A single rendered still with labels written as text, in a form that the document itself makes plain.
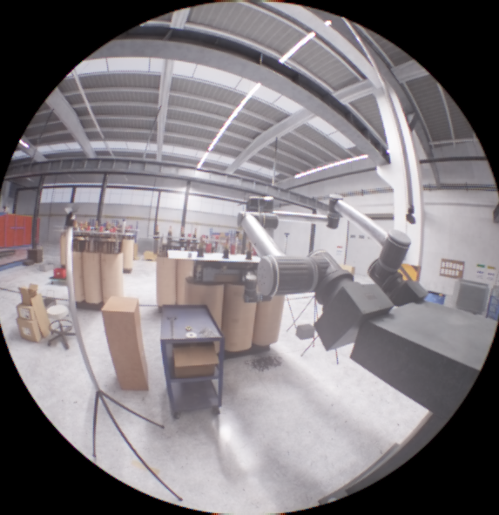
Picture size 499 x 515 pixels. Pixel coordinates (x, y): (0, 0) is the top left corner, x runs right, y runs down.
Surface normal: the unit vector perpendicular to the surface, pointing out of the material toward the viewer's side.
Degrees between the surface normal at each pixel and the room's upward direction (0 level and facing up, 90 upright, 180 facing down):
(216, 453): 0
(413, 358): 90
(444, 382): 90
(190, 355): 26
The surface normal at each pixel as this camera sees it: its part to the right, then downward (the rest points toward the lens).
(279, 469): 0.10, -0.99
